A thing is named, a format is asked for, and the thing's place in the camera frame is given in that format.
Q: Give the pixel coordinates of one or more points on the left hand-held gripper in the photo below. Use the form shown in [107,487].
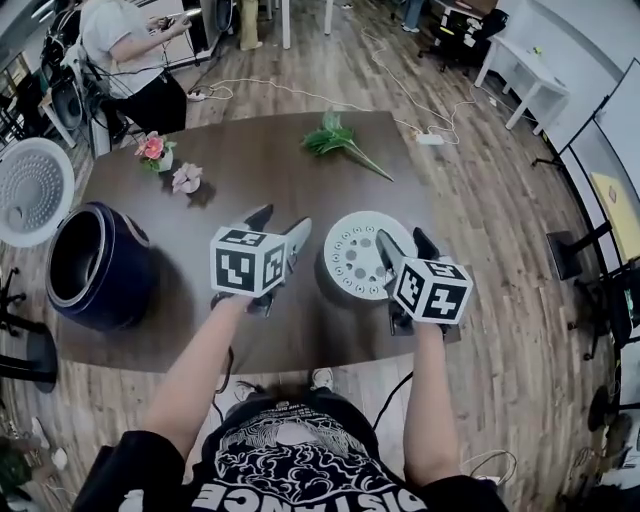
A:
[235,272]

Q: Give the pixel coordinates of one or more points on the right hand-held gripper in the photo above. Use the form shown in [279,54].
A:
[440,300]

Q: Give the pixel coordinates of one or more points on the white steamer tray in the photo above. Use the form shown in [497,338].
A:
[367,251]

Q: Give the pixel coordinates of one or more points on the dark blue rice cooker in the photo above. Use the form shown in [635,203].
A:
[120,280]

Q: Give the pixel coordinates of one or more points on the person's left forearm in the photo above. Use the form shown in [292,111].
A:
[195,380]

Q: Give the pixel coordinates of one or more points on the person's right forearm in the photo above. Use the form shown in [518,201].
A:
[432,405]

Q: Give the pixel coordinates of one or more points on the pink flower in white pot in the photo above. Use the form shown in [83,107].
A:
[152,147]

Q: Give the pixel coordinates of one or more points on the dark brown wooden table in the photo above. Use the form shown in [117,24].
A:
[280,170]

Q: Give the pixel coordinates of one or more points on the green artificial leaf sprig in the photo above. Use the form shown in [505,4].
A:
[330,140]

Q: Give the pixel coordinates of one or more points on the small pale pink potted flower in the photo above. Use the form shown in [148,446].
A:
[186,177]

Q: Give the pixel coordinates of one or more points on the person's right white shoe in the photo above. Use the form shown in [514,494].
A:
[321,379]

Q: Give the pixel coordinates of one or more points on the wooden-top white table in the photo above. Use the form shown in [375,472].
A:
[286,25]

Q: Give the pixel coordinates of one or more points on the yellow board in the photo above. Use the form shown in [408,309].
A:
[615,210]

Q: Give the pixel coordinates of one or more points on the white desk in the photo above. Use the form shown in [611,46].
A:
[530,75]

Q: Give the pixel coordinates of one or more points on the black office chair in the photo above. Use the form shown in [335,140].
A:
[625,310]

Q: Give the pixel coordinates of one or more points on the person's black printed t-shirt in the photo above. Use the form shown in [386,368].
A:
[295,465]

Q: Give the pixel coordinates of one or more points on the whiteboard on black stand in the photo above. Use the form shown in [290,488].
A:
[620,115]

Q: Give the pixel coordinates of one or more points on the black round stand base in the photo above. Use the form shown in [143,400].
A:
[604,410]

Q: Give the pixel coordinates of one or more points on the round beige table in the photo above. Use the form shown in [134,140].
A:
[42,355]

